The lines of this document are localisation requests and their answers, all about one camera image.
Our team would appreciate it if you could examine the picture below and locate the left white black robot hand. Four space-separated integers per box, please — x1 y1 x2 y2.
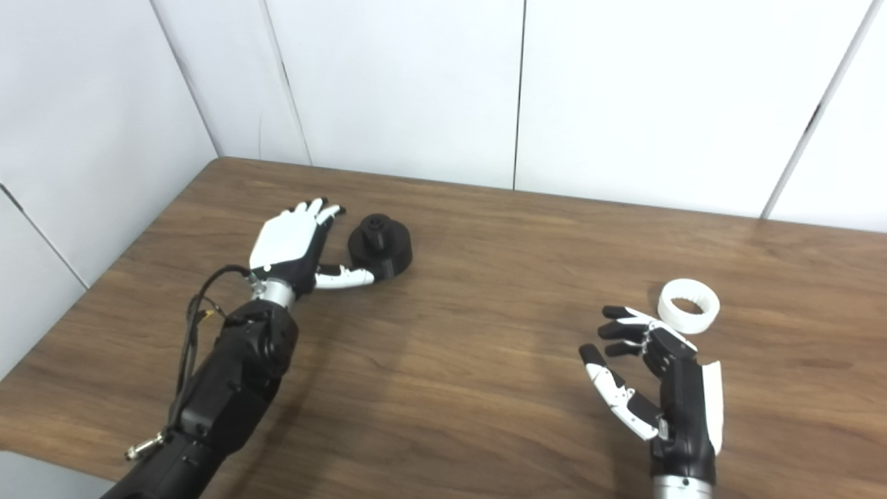
248 198 376 300

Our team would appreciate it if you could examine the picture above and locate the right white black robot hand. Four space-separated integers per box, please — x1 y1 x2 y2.
579 306 724 486

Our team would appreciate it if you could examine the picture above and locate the white toothed plastic ring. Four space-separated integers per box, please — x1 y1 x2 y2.
658 279 721 335

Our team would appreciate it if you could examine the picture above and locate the round black plastic part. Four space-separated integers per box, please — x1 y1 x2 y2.
348 214 414 281

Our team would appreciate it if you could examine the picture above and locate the thin wire with yellow plug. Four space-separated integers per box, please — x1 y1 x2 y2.
191 298 226 326

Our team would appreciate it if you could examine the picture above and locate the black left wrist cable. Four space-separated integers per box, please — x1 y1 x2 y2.
125 265 252 462

